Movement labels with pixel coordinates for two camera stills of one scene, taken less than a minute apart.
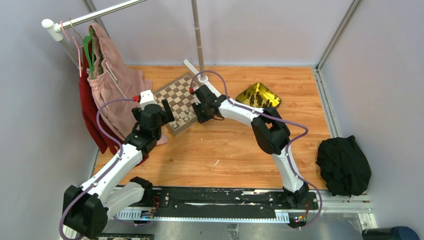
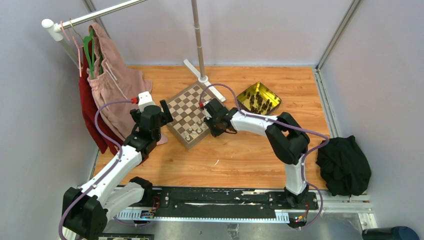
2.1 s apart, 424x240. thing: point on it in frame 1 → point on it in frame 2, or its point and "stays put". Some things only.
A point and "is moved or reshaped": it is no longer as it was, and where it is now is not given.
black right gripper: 201,118 → 215,133
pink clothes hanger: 78,48 stays put
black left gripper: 166,116 stays put
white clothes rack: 49,24 stays put
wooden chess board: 178,93 is moved or reshaped
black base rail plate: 274,199 stays put
